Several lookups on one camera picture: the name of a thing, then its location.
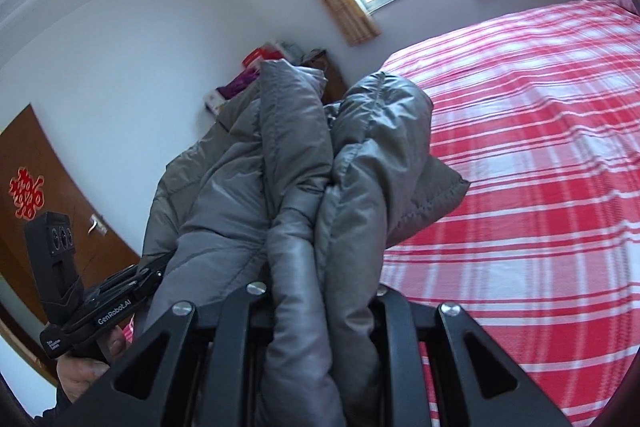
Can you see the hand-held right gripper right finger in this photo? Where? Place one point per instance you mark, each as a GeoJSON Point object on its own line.
{"type": "Point", "coordinates": [395, 327]}

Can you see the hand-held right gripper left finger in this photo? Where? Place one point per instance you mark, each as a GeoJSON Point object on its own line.
{"type": "Point", "coordinates": [240, 322]}

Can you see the red paper door decoration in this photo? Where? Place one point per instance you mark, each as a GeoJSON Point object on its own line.
{"type": "Point", "coordinates": [27, 192]}

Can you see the purple cloth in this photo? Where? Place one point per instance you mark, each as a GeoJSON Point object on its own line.
{"type": "Point", "coordinates": [240, 84]}

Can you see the red plaid bed sheet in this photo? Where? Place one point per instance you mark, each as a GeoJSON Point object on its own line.
{"type": "Point", "coordinates": [525, 147]}

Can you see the white box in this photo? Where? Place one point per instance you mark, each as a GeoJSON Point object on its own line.
{"type": "Point", "coordinates": [214, 101]}

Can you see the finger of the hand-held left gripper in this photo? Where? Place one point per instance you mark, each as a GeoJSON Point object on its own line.
{"type": "Point", "coordinates": [152, 269]}

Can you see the wooden bedside cabinet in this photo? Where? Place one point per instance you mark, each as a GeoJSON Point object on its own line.
{"type": "Point", "coordinates": [335, 82]}

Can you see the red box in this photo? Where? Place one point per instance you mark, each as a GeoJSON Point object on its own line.
{"type": "Point", "coordinates": [257, 57]}

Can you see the brown wooden door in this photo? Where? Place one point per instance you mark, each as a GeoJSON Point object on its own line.
{"type": "Point", "coordinates": [30, 147]}

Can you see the grey puffer jacket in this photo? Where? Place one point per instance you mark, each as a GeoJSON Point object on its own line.
{"type": "Point", "coordinates": [300, 167]}

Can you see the person's left hand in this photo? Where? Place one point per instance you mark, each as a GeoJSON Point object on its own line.
{"type": "Point", "coordinates": [82, 372]}

